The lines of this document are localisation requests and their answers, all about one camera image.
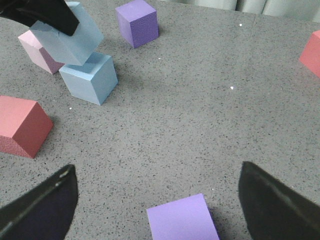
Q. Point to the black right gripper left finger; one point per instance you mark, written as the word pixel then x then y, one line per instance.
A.
pixel 45 212

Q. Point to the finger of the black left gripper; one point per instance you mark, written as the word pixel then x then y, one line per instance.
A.
pixel 55 13

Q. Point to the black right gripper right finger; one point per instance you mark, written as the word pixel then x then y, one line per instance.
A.
pixel 272 210

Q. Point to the blue foam cube edge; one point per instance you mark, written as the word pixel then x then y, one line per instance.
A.
pixel 75 49

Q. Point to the light blue foam cube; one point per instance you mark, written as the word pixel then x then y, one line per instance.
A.
pixel 93 81

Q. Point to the pink foam cube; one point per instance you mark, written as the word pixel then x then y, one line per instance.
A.
pixel 38 54

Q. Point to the purple foam cube near edge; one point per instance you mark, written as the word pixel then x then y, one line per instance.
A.
pixel 184 219

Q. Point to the red textured foam cube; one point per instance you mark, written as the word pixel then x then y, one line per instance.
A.
pixel 24 126

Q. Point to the red foam cube far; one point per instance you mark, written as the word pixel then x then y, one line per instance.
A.
pixel 310 56

